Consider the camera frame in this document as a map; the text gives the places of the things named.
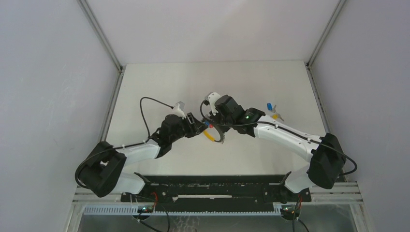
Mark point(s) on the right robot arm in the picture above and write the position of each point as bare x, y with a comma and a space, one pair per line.
323, 154

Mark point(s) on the white slotted cable duct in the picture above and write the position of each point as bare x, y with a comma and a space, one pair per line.
127, 210

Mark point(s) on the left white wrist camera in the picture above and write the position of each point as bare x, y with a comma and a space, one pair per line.
178, 109

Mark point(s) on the right green circuit board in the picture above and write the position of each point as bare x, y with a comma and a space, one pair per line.
290, 212

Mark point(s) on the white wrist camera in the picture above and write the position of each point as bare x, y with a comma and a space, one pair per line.
178, 109
212, 98

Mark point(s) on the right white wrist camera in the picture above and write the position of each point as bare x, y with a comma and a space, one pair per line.
212, 98

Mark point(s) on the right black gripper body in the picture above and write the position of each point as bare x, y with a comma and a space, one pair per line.
218, 120

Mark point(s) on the left green circuit board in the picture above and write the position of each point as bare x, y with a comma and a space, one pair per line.
145, 209

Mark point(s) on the green circuit board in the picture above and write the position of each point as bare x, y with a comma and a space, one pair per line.
145, 209
290, 212

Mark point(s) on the yellow tagged key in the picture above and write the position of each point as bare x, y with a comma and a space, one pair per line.
277, 116

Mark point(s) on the blue tagged key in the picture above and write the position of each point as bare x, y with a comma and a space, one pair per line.
271, 107

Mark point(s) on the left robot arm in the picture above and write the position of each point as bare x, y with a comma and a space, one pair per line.
102, 170

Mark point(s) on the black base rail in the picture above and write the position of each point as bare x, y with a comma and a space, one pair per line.
236, 193

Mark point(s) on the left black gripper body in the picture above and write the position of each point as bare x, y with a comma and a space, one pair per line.
185, 129

